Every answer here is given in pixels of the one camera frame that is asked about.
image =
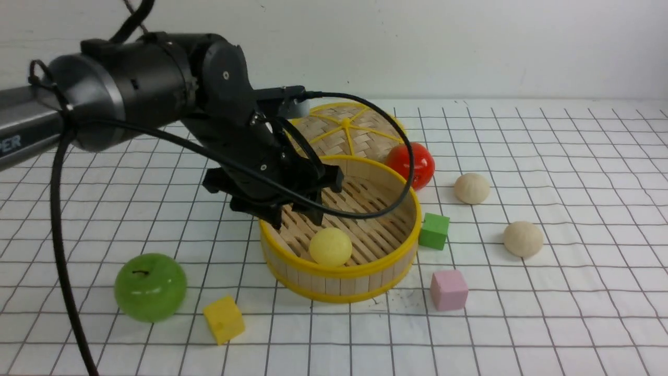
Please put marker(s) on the yellow cube block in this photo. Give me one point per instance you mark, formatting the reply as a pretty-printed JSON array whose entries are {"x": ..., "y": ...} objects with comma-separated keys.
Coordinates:
[{"x": 224, "y": 320}]

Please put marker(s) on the white grid tablecloth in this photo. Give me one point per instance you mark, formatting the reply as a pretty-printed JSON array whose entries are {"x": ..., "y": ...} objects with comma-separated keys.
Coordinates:
[{"x": 590, "y": 174}]

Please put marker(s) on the green cube block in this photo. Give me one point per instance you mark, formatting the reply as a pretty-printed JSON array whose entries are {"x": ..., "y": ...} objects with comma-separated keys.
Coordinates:
[{"x": 434, "y": 231}]

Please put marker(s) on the yellow bun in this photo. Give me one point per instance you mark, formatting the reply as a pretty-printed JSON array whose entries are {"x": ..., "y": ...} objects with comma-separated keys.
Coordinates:
[{"x": 330, "y": 247}]

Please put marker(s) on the red tomato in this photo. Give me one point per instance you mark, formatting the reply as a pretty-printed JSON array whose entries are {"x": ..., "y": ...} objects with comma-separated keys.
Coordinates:
[{"x": 398, "y": 159}]

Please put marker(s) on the green apple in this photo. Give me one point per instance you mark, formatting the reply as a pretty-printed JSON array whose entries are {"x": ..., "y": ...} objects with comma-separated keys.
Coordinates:
[{"x": 150, "y": 288}]

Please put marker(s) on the pink cube block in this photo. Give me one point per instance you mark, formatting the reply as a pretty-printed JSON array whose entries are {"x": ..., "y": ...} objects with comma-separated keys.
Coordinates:
[{"x": 449, "y": 290}]

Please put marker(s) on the bamboo steamer tray yellow rim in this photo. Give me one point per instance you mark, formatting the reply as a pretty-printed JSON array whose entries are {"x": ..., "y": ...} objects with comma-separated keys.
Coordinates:
[{"x": 383, "y": 248}]

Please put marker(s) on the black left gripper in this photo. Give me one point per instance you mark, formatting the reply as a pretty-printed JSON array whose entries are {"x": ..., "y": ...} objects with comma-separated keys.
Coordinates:
[{"x": 262, "y": 145}]

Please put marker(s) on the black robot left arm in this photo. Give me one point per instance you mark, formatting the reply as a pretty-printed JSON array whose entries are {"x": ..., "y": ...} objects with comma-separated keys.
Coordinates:
[{"x": 200, "y": 80}]

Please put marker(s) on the cream bun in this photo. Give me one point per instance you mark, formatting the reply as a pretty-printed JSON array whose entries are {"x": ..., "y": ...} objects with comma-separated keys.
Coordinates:
[
  {"x": 523, "y": 239},
  {"x": 472, "y": 188}
]

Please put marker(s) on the woven bamboo steamer lid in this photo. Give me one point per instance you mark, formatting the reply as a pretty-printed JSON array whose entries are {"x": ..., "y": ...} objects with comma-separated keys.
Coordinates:
[{"x": 347, "y": 128}]

